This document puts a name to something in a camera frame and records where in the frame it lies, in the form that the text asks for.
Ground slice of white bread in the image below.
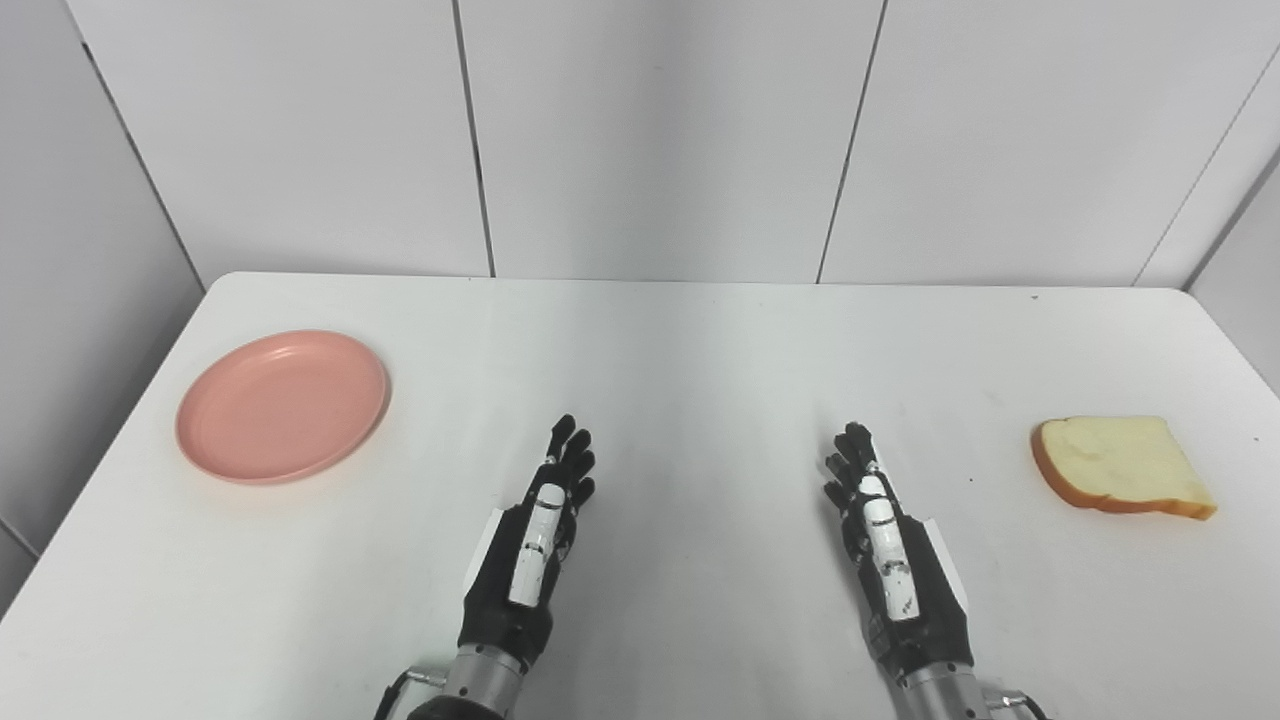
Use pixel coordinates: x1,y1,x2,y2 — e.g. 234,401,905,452
1030,415,1219,522

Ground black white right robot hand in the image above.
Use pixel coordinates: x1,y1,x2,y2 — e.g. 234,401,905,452
823,421,976,684

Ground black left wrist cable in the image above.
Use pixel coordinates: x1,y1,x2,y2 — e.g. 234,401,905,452
374,667,447,720

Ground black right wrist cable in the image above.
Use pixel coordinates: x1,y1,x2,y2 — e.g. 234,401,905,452
985,688,1051,720

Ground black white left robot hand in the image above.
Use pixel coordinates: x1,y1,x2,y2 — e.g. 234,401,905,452
458,414,598,667

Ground pink round plate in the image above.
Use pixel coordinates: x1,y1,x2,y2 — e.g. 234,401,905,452
175,330,391,487

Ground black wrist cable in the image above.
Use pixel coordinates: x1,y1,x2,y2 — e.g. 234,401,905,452
374,667,447,720
985,688,1051,720

